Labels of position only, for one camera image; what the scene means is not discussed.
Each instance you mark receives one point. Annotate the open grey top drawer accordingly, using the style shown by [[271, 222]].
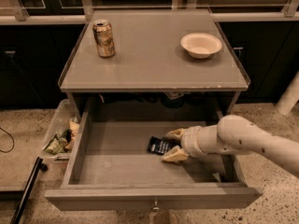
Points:
[[110, 167]]

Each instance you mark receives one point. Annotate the white railing frame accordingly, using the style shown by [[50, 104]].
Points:
[[75, 11]]

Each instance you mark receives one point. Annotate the green snack bag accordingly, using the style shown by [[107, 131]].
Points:
[[56, 145]]

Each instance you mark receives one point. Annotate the white paper bowl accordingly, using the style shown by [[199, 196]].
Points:
[[201, 45]]

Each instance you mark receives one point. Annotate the clear plastic bin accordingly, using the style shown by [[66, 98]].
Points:
[[64, 124]]

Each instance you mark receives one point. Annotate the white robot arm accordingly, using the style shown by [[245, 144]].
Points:
[[233, 135]]

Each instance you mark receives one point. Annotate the blue rxbar wrapper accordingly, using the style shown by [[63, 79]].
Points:
[[160, 146]]

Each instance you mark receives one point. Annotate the gold soda can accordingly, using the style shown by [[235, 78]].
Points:
[[102, 32]]

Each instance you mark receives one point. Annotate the drawer pull knob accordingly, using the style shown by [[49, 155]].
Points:
[[155, 207]]

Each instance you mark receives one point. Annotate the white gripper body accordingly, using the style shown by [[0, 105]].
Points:
[[189, 141]]

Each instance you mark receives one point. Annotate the grey drawer cabinet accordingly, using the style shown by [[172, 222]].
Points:
[[149, 57]]

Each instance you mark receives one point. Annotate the black metal bar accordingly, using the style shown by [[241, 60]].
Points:
[[39, 166]]

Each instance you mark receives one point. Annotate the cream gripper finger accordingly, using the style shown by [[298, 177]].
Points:
[[175, 154], [176, 134]]

